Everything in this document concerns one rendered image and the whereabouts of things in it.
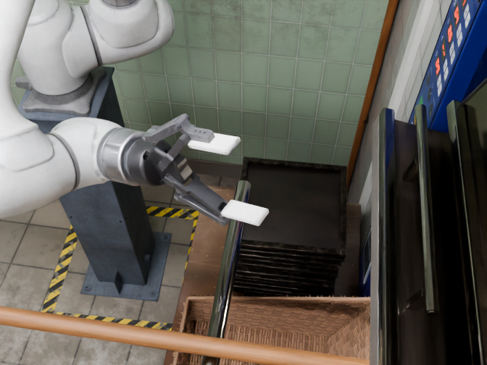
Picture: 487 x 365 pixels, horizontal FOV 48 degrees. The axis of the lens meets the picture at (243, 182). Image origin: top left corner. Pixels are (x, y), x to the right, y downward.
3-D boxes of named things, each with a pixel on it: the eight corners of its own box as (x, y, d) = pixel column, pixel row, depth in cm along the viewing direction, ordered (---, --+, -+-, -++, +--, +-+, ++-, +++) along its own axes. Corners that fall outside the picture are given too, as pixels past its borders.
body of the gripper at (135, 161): (146, 124, 86) (189, 131, 80) (167, 164, 91) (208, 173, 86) (115, 155, 82) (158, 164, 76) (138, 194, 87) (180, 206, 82)
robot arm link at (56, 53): (24, 64, 147) (-6, -7, 129) (90, 47, 151) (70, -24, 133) (34, 103, 138) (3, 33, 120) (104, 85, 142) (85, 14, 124)
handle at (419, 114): (400, 127, 85) (409, 129, 85) (406, 327, 65) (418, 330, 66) (417, 101, 80) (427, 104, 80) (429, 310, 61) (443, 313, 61)
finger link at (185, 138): (178, 156, 84) (171, 150, 83) (202, 125, 74) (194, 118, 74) (163, 173, 82) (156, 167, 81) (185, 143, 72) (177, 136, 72)
